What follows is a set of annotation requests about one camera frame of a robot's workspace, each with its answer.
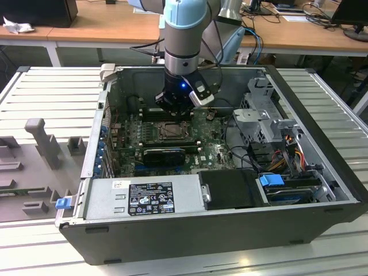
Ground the metal socket cover frame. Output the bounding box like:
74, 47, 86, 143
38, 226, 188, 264
157, 122, 192, 140

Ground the CPU socket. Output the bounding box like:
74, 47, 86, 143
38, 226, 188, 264
156, 121, 193, 142

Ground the green RAM stick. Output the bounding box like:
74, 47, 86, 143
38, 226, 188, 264
143, 145, 200, 152

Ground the black graphics card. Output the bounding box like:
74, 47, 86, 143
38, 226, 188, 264
143, 148, 186, 167

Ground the green motherboard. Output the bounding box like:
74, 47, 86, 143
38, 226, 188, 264
110, 110, 239, 178

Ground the grey metal drive cage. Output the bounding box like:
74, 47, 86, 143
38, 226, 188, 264
232, 76, 301, 146

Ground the black plastic shroud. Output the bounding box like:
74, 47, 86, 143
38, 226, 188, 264
198, 169, 261, 210

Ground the wooden desk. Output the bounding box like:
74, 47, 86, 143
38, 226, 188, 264
240, 4, 368, 58
0, 0, 166, 68

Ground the grey power supply unit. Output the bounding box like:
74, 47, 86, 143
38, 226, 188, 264
83, 174, 208, 221

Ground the blue disk carrier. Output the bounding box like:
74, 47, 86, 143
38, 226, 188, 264
258, 174, 285, 193

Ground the black open PC case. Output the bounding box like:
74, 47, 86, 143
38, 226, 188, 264
54, 63, 368, 265

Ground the hard disk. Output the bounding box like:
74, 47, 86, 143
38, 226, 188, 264
266, 187, 315, 206

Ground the black box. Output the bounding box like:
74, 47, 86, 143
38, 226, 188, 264
0, 0, 79, 29

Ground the grey parts rack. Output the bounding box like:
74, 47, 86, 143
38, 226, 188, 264
0, 117, 90, 223

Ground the crumpled white paper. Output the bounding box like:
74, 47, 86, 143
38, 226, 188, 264
2, 16, 35, 35

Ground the black monitor with stand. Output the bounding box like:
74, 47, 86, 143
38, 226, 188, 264
330, 0, 368, 43

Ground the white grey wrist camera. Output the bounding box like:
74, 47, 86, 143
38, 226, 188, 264
188, 81, 216, 108

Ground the grey case latch handle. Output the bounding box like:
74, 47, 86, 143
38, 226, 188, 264
99, 63, 116, 84

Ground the blue cable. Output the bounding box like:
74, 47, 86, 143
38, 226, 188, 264
246, 27, 264, 66

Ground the yellow red wire bundle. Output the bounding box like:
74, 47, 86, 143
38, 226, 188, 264
270, 143, 305, 173

